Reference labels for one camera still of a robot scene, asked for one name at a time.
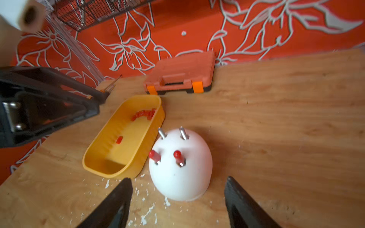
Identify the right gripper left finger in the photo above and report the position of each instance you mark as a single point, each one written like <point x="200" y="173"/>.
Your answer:
<point x="113" y="211"/>

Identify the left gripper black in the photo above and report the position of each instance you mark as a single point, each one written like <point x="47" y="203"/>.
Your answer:
<point x="26" y="116"/>

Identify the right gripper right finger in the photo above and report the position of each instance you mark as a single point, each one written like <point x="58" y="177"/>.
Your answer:
<point x="243" y="210"/>

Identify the red screw protection sleeve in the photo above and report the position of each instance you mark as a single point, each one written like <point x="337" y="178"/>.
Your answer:
<point x="179" y="158"/>

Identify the white dome screw fixture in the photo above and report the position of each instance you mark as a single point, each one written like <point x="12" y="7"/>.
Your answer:
<point x="177" y="182"/>

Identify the metal screw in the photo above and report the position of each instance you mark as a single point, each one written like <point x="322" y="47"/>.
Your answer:
<point x="162" y="134"/>
<point x="183" y="133"/>

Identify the metal screw right back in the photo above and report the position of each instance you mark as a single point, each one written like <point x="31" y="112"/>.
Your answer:
<point x="183" y="133"/>

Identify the red sleeves pile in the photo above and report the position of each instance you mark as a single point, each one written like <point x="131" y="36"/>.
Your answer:
<point x="149" y="114"/>

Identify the yellow plastic tray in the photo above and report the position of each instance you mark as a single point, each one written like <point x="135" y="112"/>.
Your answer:
<point x="105" y="158"/>

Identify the red sleeve lone in tray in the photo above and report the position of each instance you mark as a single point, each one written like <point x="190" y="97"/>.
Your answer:
<point x="119" y="139"/>

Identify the orange tool case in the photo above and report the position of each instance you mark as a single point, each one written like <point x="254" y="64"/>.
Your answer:
<point x="192" y="73"/>

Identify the black wire wall basket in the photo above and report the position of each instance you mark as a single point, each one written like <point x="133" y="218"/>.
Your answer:
<point x="81" y="15"/>

